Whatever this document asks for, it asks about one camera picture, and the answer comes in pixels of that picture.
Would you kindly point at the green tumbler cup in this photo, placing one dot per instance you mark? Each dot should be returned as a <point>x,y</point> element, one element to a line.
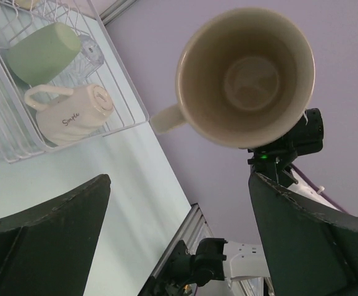
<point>41,56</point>

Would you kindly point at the white wire dish rack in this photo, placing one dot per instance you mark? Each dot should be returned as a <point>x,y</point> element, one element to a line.
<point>20,137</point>

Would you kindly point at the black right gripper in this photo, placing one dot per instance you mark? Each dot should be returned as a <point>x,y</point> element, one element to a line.
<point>274,160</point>

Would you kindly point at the cream painted ceramic mug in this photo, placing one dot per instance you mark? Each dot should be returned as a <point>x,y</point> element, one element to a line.
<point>244,79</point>

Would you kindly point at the clear glass cup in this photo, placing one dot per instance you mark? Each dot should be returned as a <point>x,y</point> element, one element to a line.
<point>87,61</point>

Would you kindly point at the aluminium frame rail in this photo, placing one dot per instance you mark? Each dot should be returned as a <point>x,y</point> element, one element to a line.
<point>193,229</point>

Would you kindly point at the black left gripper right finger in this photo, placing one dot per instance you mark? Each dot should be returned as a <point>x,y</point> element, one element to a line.
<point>310,249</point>

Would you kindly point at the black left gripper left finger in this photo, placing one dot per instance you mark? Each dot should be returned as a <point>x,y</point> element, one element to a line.
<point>48,249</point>

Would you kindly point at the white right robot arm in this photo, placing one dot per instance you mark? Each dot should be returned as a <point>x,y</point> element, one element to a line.
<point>217,259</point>

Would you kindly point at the white Simple ceramic mug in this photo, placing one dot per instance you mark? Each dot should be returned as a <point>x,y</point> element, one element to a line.
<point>67,115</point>

